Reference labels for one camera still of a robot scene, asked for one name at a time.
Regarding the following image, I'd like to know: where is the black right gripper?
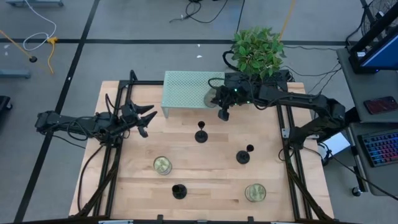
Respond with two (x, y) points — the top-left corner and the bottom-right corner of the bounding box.
(211, 86), (249, 122)

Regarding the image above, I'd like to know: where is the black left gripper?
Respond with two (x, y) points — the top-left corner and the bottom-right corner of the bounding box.
(119, 101), (158, 138)

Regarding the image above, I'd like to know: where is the tin can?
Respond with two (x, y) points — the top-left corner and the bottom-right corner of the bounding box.
(153, 156), (173, 176)
(204, 88), (218, 109)
(244, 183), (267, 203)

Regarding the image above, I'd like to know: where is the black candlestick holder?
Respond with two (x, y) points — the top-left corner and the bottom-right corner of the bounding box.
(236, 144), (255, 165)
(172, 184), (188, 200)
(195, 120), (208, 144)

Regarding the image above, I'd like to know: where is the green perforated metal shelf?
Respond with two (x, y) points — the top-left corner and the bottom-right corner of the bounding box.
(160, 70), (225, 119)

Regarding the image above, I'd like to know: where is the potted green plant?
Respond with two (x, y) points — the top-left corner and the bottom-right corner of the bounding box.
(231, 26), (287, 81)

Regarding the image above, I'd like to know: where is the black electronics box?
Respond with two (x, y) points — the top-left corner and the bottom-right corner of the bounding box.
(224, 70), (292, 91)

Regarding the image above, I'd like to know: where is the orange rod with black disc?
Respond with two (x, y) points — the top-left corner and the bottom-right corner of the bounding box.
(0, 29), (39, 64)

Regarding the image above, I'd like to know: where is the white box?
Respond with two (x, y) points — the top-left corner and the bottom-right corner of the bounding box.
(318, 132), (351, 159)

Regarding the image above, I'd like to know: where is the grey side desk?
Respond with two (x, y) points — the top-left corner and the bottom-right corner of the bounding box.
(336, 48), (398, 124)

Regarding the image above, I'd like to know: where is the grey furniture base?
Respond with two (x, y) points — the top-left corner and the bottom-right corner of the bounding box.
(0, 68), (32, 80)

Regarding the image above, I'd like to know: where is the black chair base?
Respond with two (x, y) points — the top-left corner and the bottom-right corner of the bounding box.
(0, 95), (14, 113)

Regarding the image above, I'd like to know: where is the smartphone with dark red screen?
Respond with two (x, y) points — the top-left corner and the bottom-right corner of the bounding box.
(363, 96), (398, 115)

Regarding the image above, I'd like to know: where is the computer monitor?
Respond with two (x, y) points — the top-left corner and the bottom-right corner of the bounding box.
(348, 12), (398, 75)

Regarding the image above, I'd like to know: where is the backlit rainbow keyboard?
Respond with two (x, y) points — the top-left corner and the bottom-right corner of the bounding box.
(357, 129), (398, 168)

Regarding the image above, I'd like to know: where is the black floor fan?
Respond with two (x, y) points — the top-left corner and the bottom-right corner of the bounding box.
(360, 0), (398, 35)

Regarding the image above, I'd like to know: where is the grey keyboard desk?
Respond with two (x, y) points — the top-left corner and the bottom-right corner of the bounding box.
(348, 122), (398, 197)

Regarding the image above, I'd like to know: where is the black looped hose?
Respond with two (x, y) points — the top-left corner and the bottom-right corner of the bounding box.
(222, 49), (242, 72)

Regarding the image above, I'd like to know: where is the black aluminium table frame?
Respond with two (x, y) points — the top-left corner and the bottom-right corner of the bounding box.
(74, 70), (334, 224)

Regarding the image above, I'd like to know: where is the black floor cable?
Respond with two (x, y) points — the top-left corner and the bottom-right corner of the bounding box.
(169, 0), (229, 24)

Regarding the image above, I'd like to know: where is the yellow hanging cable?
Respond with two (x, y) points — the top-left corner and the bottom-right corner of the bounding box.
(279, 0), (297, 40)

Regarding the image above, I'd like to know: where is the yellow cable with plug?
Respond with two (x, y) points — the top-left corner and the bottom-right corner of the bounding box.
(46, 36), (59, 75)

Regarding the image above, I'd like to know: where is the white cable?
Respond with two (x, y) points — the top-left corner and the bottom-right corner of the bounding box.
(22, 0), (57, 52)

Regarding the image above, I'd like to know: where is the long black cable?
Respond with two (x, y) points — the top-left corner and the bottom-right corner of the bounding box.
(320, 142), (398, 202)

